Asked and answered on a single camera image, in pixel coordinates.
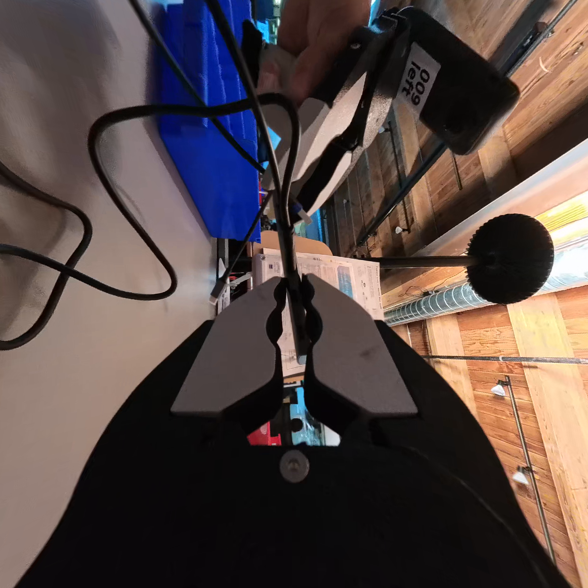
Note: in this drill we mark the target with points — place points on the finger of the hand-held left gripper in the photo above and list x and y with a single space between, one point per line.
317 133
340 177

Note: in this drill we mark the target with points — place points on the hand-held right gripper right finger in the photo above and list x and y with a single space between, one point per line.
358 363

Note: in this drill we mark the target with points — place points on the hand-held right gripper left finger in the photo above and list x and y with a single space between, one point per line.
229 363

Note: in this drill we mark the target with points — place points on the blue parts bin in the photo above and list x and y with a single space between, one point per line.
202 151

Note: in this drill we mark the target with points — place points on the grey desk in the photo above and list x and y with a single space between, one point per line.
46 92

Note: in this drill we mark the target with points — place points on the person's left hand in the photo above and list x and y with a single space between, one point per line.
321 32

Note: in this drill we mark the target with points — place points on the instruction sheet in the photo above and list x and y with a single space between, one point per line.
349 280

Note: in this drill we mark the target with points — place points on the white track spotlight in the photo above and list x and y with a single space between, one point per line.
500 388
521 477

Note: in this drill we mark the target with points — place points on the black round pendant lamp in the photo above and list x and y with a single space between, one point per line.
510 257

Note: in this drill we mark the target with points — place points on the silver ventilation duct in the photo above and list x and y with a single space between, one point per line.
436 303

